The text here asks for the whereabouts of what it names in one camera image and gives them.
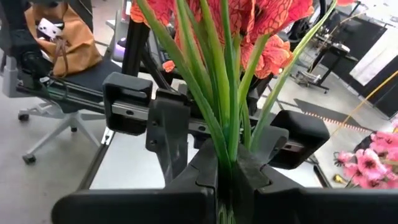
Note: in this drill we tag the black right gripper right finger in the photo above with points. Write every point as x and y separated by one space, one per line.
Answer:
255 186

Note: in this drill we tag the white power adapter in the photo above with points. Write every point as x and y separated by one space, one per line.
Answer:
49 28

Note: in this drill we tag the black office chair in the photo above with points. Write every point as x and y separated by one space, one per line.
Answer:
90 77

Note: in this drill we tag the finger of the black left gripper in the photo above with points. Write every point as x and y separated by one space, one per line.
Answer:
273 140
168 130

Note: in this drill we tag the brown leather bag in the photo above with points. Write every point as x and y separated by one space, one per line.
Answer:
77 46

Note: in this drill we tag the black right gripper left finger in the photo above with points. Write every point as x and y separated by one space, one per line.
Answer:
202 174

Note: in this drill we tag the small black side table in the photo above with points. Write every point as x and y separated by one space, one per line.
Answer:
334 53

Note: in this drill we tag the red artificial flower stem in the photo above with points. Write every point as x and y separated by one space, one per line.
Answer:
273 56

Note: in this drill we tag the black mat with striped edge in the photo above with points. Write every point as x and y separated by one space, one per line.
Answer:
320 109

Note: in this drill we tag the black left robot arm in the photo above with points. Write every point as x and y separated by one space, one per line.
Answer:
261 93

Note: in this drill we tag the black partition panel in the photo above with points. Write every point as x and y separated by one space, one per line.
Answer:
360 34

